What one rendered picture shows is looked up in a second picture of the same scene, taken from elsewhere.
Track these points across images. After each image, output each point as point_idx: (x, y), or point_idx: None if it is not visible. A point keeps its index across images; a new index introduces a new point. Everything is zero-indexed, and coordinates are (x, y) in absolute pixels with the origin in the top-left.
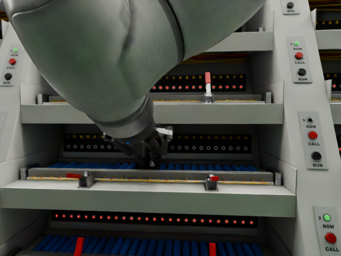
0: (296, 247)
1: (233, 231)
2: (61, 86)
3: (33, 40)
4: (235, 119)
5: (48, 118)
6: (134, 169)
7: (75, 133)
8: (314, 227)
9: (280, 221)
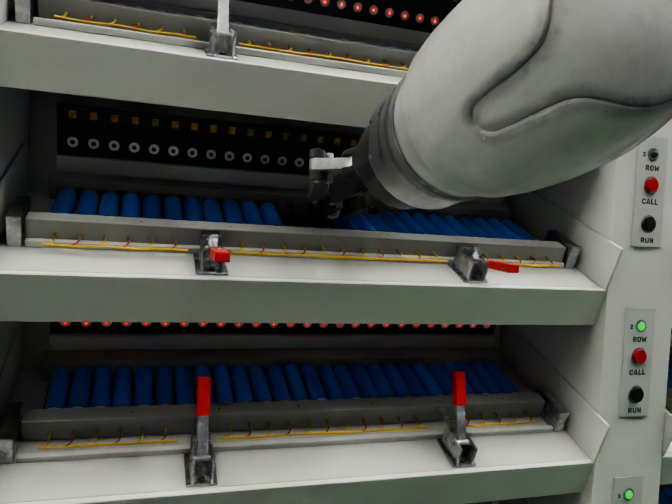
0: (581, 370)
1: (453, 342)
2: (515, 174)
3: (587, 136)
4: None
5: (86, 82)
6: (303, 228)
7: (73, 98)
8: (620, 341)
9: (548, 325)
